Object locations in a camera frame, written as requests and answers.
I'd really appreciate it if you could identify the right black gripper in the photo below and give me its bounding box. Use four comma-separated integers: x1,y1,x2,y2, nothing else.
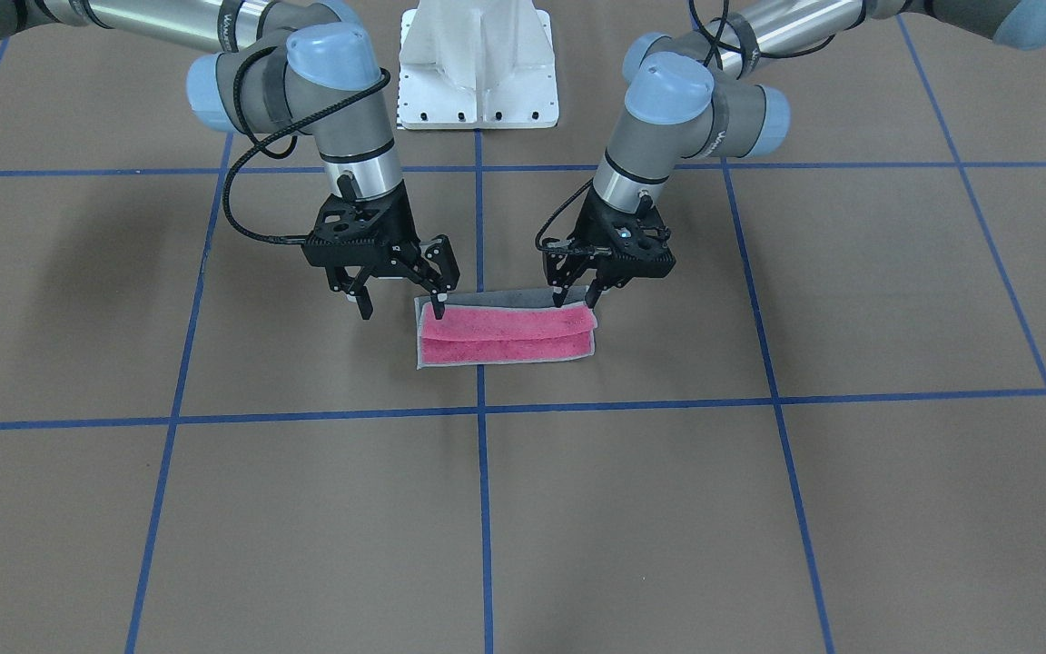
328,181,460,322

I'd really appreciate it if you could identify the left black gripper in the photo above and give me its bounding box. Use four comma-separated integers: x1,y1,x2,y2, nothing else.
543,186,660,309

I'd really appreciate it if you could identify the pink towel white edging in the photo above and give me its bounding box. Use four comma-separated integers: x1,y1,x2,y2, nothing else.
414,289,598,369

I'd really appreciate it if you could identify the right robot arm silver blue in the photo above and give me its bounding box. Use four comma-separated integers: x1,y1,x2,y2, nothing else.
0,1,460,319

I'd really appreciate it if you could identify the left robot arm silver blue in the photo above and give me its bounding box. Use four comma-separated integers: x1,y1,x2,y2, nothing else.
535,1,1046,306

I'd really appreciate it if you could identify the brown paper table cover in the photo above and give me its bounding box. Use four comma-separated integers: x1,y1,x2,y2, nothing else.
0,14,1046,653

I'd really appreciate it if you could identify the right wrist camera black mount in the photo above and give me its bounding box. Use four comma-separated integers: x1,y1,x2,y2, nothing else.
301,195,393,269

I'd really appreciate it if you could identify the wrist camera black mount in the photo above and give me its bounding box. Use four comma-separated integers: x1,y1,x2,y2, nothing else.
605,215,676,279
301,195,393,269

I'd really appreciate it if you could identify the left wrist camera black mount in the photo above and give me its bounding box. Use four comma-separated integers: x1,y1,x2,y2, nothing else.
605,215,676,279

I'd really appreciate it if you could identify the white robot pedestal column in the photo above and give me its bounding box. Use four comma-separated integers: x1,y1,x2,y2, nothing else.
396,1,560,130

